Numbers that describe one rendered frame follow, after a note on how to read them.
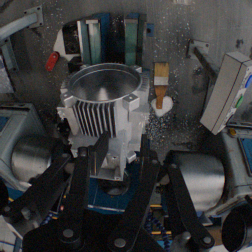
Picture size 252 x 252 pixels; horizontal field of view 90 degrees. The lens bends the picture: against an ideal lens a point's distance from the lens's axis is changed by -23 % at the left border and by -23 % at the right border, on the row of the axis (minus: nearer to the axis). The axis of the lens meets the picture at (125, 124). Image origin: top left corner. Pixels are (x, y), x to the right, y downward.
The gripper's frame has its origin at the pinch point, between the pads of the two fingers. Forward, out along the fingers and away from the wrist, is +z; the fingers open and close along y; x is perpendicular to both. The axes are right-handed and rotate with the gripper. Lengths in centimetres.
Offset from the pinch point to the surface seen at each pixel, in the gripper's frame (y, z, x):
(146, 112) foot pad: 3.2, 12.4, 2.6
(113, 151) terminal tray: -2.3, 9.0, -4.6
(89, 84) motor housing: -11.4, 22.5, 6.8
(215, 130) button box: 18.5, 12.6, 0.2
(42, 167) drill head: -29.8, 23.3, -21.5
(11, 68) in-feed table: -54, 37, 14
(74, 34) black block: -18.1, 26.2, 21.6
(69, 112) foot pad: -12.7, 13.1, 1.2
